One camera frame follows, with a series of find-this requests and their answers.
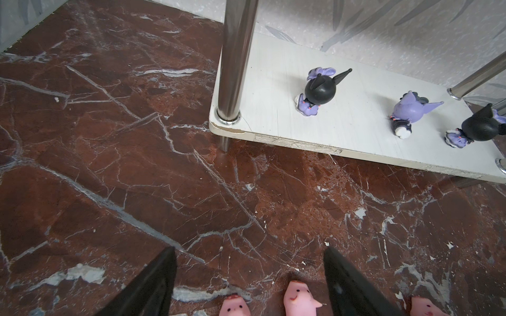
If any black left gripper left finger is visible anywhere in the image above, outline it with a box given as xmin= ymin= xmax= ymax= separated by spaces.
xmin=96 ymin=247 xmax=177 ymax=315

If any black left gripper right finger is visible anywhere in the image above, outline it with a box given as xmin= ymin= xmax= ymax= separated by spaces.
xmin=324 ymin=246 xmax=403 ymax=316

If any white two-tier shelf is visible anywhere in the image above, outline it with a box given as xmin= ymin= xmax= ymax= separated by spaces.
xmin=209 ymin=1 xmax=505 ymax=184

